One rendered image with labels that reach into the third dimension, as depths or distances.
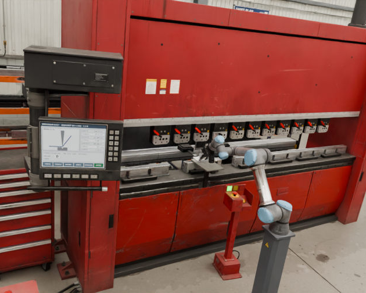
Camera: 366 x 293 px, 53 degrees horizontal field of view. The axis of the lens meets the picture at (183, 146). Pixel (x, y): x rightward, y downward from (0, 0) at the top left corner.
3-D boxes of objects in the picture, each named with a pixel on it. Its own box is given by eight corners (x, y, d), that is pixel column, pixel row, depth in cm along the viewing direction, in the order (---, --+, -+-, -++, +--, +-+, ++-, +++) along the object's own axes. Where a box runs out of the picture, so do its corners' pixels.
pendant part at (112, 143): (38, 180, 205) (38, 118, 194) (42, 171, 216) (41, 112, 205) (119, 181, 216) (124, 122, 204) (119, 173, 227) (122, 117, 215)
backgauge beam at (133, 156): (110, 167, 322) (111, 156, 319) (105, 161, 333) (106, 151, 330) (296, 149, 437) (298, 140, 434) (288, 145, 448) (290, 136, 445)
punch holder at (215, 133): (212, 140, 333) (215, 122, 327) (207, 137, 339) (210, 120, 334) (226, 139, 340) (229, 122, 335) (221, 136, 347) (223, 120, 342)
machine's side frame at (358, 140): (344, 225, 457) (401, 32, 382) (294, 194, 525) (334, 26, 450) (356, 221, 469) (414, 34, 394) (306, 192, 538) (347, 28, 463)
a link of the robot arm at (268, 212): (285, 220, 261) (266, 146, 271) (270, 224, 253) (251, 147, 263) (273, 221, 271) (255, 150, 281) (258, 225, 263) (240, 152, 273)
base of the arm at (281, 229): (293, 233, 272) (295, 222, 269) (277, 236, 266) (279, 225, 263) (279, 223, 285) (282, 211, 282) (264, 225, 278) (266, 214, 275)
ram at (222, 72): (112, 127, 280) (118, 17, 254) (109, 124, 287) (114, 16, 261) (358, 116, 430) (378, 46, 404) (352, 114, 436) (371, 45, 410)
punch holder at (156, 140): (153, 145, 303) (154, 125, 297) (148, 141, 310) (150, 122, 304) (168, 143, 310) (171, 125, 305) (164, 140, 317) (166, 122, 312)
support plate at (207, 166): (206, 171, 310) (207, 170, 310) (190, 160, 331) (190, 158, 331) (223, 169, 319) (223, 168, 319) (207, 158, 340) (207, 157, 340)
